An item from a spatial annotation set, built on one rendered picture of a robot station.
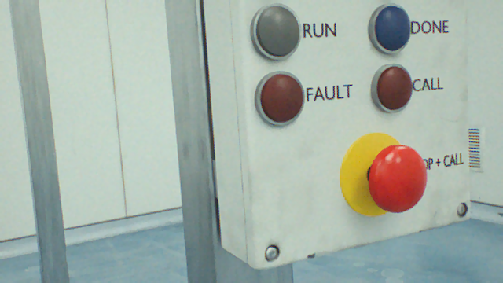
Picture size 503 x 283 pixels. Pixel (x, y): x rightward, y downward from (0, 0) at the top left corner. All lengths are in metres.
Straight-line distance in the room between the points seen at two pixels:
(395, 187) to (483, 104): 3.50
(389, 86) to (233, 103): 0.10
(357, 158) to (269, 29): 0.10
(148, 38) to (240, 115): 3.67
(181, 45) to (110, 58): 3.50
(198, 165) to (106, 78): 3.50
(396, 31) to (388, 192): 0.10
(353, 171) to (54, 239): 1.20
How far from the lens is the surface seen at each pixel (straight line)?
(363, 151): 0.34
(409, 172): 0.33
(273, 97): 0.30
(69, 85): 3.81
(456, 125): 0.40
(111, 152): 3.88
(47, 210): 1.47
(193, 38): 0.36
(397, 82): 0.35
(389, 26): 0.35
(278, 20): 0.30
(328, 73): 0.33
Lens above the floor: 1.00
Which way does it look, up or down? 7 degrees down
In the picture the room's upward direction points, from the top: 4 degrees counter-clockwise
